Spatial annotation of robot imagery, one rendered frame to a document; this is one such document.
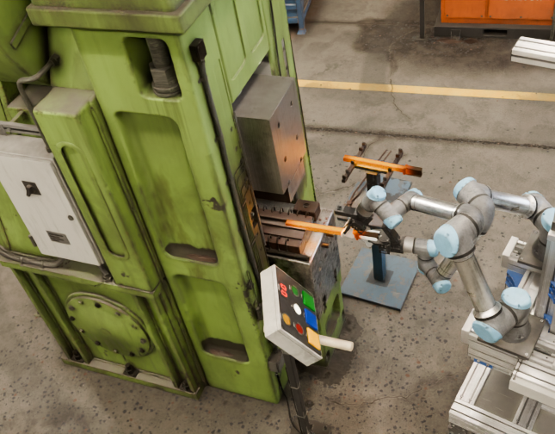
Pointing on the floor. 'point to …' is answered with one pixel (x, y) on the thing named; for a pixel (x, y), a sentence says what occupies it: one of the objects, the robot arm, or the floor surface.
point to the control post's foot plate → (311, 427)
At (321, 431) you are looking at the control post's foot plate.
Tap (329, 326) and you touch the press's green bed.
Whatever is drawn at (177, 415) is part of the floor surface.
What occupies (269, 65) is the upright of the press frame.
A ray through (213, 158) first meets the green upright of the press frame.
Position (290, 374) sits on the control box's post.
